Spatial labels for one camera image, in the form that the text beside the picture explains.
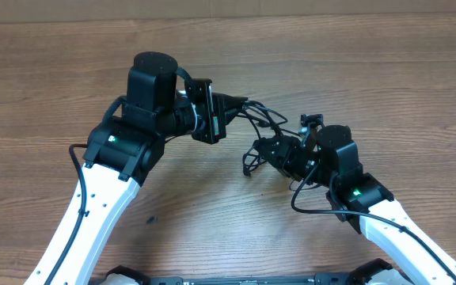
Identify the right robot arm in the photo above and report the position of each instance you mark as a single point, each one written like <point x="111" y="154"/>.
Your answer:
<point x="328" y="156"/>

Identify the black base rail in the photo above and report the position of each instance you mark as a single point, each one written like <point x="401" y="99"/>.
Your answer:
<point x="336" y="278"/>

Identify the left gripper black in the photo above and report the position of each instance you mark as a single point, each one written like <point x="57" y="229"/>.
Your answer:
<point x="219" y="109"/>

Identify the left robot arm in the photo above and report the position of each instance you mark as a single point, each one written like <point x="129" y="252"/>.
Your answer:
<point x="162" y="101"/>

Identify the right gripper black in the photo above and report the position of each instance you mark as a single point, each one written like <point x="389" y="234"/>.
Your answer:
<point x="282" y="154"/>

